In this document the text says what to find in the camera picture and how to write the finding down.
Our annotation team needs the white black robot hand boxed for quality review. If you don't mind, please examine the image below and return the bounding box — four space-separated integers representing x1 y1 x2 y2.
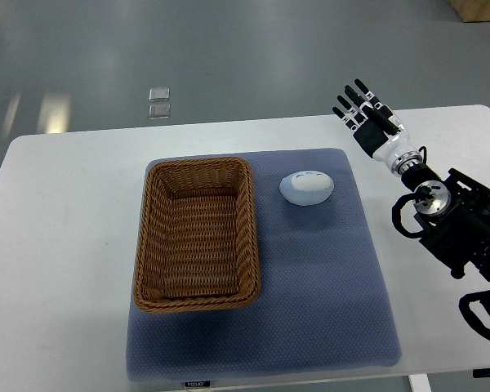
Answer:
332 78 418 176

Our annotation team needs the light blue plush toy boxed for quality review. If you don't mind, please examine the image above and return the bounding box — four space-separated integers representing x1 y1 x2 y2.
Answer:
279 171 335 207

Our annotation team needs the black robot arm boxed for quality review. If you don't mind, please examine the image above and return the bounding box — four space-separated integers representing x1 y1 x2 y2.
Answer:
332 79 490 282

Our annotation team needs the brown wicker basket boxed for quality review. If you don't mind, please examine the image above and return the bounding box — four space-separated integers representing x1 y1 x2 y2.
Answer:
133 157 261 314

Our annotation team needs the wooden box corner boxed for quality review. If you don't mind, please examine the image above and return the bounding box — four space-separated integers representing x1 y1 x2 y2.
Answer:
449 0 490 23

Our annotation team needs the blue fabric mat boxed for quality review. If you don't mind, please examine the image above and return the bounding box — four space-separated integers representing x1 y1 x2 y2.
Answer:
127 149 401 382

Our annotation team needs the lower floor socket plate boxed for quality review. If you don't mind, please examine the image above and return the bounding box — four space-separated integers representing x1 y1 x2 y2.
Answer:
149 104 171 119

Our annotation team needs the floor socket plate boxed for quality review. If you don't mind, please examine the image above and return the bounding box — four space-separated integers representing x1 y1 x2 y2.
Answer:
149 87 170 101
149 104 171 119

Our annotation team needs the upper floor socket plate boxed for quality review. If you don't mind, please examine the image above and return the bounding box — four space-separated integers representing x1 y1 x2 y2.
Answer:
149 87 170 101

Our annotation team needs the white table leg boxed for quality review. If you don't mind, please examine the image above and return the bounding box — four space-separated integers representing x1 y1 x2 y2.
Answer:
408 373 432 392

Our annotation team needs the black table control panel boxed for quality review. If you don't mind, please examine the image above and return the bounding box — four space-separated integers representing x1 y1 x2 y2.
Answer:
472 368 490 379

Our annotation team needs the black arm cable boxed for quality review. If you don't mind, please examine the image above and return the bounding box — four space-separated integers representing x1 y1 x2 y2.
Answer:
391 194 490 338

